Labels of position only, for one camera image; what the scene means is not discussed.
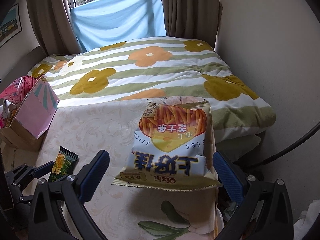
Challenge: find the framed house picture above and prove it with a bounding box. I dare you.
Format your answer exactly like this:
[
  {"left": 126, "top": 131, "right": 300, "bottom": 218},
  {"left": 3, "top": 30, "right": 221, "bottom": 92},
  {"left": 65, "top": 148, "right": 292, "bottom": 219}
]
[{"left": 0, "top": 4, "right": 23, "bottom": 48}]

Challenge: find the white cloth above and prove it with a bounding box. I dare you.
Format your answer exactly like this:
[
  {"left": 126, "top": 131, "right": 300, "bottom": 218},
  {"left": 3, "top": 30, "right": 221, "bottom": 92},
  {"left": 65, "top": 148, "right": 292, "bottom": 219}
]
[{"left": 292, "top": 200, "right": 320, "bottom": 240}]

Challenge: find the beige curtain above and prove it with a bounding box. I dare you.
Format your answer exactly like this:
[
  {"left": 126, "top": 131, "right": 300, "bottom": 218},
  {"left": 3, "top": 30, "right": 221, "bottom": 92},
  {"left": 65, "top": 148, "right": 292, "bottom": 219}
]
[
  {"left": 159, "top": 0, "right": 223, "bottom": 52},
  {"left": 26, "top": 0, "right": 87, "bottom": 57}
]

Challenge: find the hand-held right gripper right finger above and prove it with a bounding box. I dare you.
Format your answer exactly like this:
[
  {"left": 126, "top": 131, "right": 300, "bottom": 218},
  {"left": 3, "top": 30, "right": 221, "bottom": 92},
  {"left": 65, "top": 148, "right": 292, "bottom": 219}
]
[{"left": 212, "top": 151, "right": 294, "bottom": 240}]

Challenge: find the light blue cloth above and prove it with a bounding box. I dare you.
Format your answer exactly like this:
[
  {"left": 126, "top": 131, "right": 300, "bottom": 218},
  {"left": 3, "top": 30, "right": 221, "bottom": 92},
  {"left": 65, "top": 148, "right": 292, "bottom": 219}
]
[{"left": 70, "top": 0, "right": 167, "bottom": 53}]

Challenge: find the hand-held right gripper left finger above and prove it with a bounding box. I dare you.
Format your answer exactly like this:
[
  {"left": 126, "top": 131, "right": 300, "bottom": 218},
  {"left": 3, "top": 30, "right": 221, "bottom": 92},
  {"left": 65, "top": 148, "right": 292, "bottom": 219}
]
[{"left": 29, "top": 150, "right": 110, "bottom": 240}]

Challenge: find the striped floral blanket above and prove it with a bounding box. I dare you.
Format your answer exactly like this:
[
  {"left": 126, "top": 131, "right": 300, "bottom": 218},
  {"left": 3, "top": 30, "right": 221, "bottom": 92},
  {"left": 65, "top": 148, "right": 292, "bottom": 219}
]
[{"left": 26, "top": 36, "right": 277, "bottom": 140}]

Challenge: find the white fries snack packet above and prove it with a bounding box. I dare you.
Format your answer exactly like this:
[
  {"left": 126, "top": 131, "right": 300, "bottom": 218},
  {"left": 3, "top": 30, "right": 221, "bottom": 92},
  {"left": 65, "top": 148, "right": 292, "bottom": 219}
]
[{"left": 112, "top": 96, "right": 223, "bottom": 190}]

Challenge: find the black cable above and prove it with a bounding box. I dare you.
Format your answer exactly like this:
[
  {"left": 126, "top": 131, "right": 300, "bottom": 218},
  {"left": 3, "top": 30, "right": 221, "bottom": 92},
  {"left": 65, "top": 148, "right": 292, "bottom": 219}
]
[{"left": 237, "top": 121, "right": 320, "bottom": 169}]

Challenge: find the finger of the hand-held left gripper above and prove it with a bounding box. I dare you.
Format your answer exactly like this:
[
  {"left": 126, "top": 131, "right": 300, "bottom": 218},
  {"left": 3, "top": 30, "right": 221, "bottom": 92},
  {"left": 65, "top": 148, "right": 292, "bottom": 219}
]
[
  {"left": 0, "top": 180, "right": 34, "bottom": 214},
  {"left": 5, "top": 161, "right": 54, "bottom": 186}
]

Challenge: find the cream floral bed sheet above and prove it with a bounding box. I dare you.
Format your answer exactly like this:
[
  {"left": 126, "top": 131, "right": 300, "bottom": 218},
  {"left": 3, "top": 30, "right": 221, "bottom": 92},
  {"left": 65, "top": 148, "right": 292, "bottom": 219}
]
[{"left": 0, "top": 96, "right": 225, "bottom": 240}]

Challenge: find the green snack packet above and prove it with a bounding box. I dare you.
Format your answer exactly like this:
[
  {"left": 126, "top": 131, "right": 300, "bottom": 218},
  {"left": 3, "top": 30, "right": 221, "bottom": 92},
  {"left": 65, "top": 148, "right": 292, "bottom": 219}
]
[{"left": 47, "top": 146, "right": 79, "bottom": 183}]

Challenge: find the beige headboard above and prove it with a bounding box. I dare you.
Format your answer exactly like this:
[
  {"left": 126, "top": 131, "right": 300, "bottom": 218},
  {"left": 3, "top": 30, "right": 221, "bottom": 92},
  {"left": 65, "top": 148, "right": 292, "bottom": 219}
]
[{"left": 0, "top": 45, "right": 48, "bottom": 79}]

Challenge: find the cardboard box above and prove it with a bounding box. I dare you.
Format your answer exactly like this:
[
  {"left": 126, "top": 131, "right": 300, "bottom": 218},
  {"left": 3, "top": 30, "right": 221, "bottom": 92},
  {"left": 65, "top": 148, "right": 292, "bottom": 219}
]
[{"left": 0, "top": 75, "right": 60, "bottom": 152}]

